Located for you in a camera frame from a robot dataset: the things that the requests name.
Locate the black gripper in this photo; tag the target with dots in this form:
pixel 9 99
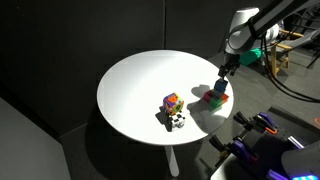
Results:
pixel 231 60

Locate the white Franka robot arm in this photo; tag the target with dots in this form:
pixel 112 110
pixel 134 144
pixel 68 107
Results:
pixel 241 31

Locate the orange yellow block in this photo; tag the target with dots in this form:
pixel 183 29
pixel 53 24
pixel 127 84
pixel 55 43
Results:
pixel 225 98

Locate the pink block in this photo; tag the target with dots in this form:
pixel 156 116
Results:
pixel 207 96

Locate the green block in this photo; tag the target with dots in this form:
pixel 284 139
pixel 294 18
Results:
pixel 216 103

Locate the wooden chair with grey seat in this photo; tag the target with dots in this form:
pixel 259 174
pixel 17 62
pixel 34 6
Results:
pixel 276 55

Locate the purple black bar clamp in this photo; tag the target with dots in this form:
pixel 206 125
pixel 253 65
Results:
pixel 243 150
pixel 265 121

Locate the multicoloured patterned cube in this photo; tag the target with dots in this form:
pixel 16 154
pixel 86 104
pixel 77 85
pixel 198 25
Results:
pixel 173 103

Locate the black white checkered cube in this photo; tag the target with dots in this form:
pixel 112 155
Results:
pixel 177 122

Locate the black perforated breadboard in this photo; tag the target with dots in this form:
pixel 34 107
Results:
pixel 270 150

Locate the orange floor marker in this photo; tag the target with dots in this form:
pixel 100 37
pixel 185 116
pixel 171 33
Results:
pixel 317 121

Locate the grey flat panel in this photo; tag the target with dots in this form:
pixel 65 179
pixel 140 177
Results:
pixel 26 150

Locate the aluminium rail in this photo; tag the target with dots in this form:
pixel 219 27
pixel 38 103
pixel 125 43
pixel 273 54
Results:
pixel 295 141

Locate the white table pedestal leg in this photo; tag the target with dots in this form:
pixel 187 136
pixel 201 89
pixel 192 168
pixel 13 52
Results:
pixel 172 161

